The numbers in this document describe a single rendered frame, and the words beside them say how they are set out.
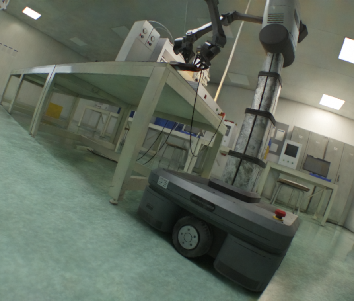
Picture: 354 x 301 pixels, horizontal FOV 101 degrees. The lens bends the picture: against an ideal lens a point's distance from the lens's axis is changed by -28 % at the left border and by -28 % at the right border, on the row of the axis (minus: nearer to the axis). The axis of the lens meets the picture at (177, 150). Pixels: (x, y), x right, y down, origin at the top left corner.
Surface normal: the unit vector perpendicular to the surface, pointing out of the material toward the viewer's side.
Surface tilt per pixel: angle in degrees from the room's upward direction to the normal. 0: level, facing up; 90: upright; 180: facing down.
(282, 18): 99
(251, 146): 90
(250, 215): 45
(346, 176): 90
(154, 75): 90
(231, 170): 90
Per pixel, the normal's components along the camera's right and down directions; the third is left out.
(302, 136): -0.46, -0.17
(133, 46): 0.82, 0.30
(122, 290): 0.34, -0.94
